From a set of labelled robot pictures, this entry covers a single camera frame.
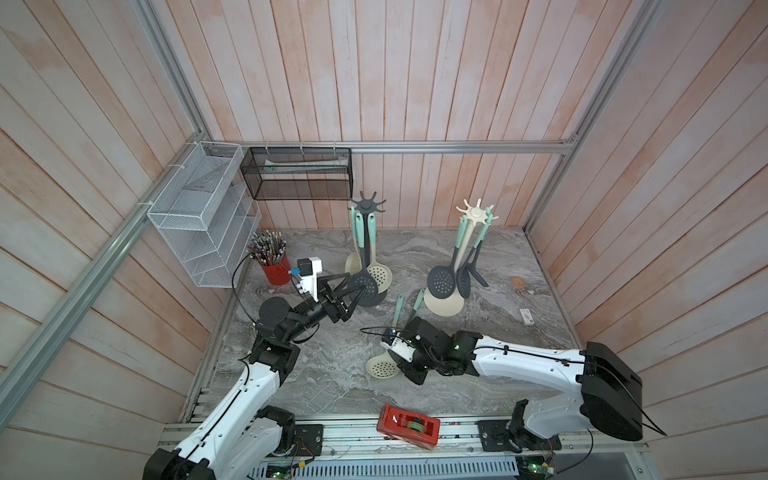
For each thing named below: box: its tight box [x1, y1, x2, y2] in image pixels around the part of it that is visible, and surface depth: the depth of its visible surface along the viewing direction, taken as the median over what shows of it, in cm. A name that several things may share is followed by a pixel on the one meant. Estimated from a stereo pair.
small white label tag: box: [519, 308, 535, 326], surface depth 97 cm
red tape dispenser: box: [376, 404, 441, 451], surface depth 73 cm
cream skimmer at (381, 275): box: [366, 212, 393, 295], surface depth 92 cm
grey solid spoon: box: [349, 214, 379, 307], surface depth 88 cm
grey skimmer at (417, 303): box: [408, 288, 425, 319], surface depth 100 cm
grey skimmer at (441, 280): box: [427, 215, 468, 299], surface depth 90 cm
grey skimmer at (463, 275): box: [456, 222, 488, 299], surface depth 87 cm
